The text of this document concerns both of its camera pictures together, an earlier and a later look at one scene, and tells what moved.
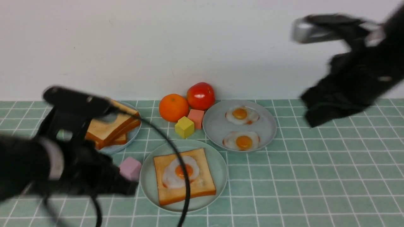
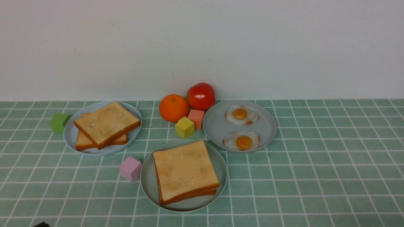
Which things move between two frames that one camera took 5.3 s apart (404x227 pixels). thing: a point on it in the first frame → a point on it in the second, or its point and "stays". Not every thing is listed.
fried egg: (241, 115) stays
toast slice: (108, 126) → (212, 191)
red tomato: (201, 96) stays
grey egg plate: (216, 126) stays
